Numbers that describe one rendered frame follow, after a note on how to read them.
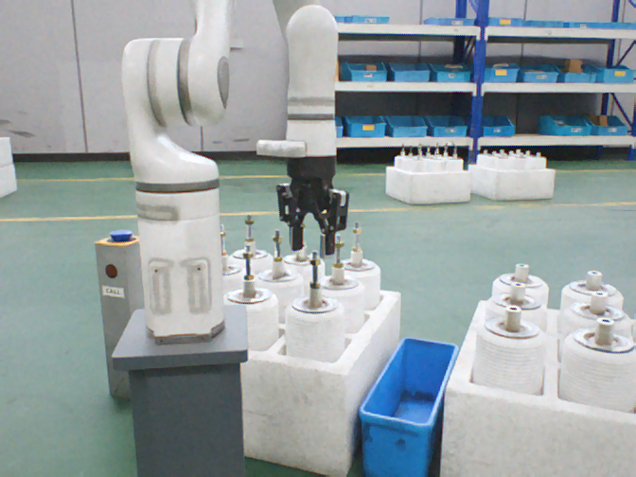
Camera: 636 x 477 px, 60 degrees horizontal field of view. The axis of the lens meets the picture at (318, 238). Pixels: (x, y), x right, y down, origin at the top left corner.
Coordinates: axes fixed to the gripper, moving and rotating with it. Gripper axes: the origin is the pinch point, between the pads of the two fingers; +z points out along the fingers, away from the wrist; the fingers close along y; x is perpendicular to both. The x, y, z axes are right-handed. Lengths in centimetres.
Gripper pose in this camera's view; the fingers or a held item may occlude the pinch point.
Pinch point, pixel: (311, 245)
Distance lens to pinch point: 85.7
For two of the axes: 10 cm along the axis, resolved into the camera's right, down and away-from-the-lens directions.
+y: -6.9, -1.6, 7.0
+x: -7.2, 1.5, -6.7
